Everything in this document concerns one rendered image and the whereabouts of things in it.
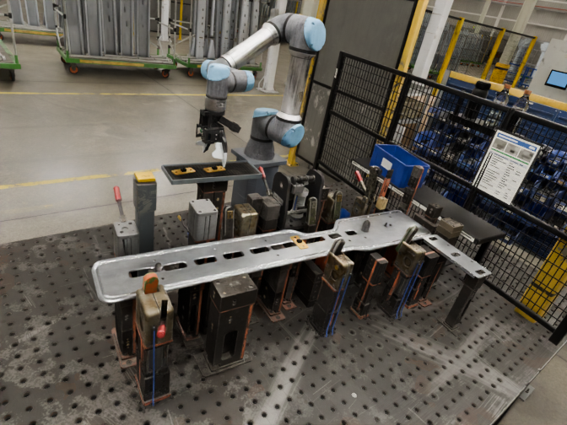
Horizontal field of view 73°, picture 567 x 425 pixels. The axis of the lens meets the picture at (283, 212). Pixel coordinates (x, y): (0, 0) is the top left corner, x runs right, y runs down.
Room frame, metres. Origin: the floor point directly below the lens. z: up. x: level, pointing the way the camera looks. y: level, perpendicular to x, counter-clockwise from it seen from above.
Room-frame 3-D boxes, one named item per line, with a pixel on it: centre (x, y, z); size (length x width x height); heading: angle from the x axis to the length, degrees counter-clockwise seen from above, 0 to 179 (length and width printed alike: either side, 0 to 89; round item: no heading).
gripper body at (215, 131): (1.37, 0.32, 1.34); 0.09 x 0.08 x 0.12; 136
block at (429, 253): (1.41, -0.63, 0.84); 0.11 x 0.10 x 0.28; 36
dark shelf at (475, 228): (1.94, -0.69, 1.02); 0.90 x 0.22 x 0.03; 36
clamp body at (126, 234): (1.03, 0.49, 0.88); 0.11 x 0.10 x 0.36; 36
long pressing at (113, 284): (1.22, -0.07, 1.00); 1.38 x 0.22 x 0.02; 126
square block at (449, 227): (1.58, -0.75, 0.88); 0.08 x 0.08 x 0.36; 36
